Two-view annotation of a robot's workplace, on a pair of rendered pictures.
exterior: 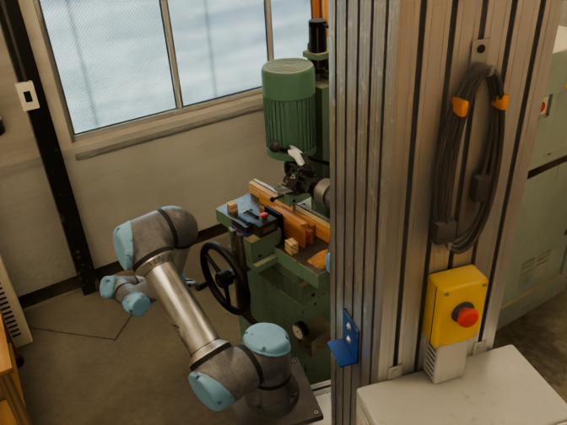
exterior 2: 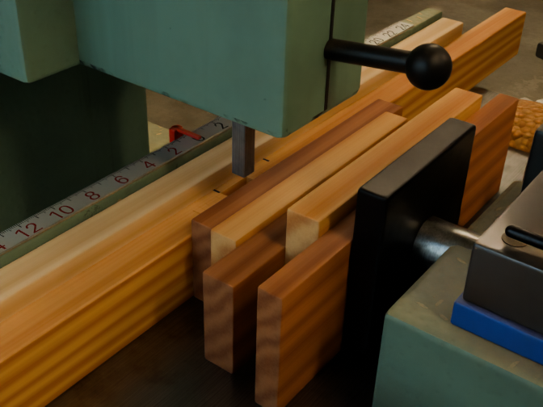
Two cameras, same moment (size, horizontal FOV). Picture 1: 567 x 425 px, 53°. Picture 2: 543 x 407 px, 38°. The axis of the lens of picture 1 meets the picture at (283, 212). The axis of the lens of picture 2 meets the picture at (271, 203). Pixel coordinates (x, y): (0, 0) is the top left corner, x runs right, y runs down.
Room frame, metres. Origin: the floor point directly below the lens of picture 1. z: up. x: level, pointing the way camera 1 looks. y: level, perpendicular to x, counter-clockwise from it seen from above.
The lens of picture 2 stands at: (1.89, 0.32, 1.17)
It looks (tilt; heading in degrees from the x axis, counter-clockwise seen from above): 33 degrees down; 254
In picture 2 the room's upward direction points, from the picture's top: 2 degrees clockwise
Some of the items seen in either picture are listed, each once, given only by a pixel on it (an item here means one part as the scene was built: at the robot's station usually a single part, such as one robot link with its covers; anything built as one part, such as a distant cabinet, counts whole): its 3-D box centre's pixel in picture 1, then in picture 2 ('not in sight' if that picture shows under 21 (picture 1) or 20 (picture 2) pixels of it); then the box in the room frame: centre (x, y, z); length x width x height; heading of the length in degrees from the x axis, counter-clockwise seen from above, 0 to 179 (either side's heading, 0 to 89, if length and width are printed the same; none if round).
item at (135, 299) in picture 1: (137, 297); not in sight; (1.41, 0.48, 0.90); 0.11 x 0.11 x 0.08; 38
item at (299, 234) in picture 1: (282, 225); (406, 227); (1.72, 0.01, 0.93); 0.25 x 0.01 x 0.07; 39
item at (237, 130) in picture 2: not in sight; (243, 132); (1.80, -0.04, 0.97); 0.01 x 0.01 x 0.05; 39
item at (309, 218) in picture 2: (286, 223); (389, 203); (1.73, -0.01, 0.94); 0.17 x 0.02 x 0.07; 39
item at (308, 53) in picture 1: (318, 45); not in sight; (1.89, -0.15, 1.54); 0.08 x 0.08 x 0.17; 39
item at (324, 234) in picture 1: (310, 226); (331, 153); (1.73, -0.10, 0.92); 0.60 x 0.02 x 0.04; 39
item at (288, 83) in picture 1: (289, 110); not in sight; (1.80, -0.04, 1.35); 0.18 x 0.18 x 0.31
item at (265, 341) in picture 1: (266, 352); not in sight; (1.05, 0.07, 0.98); 0.13 x 0.12 x 0.14; 128
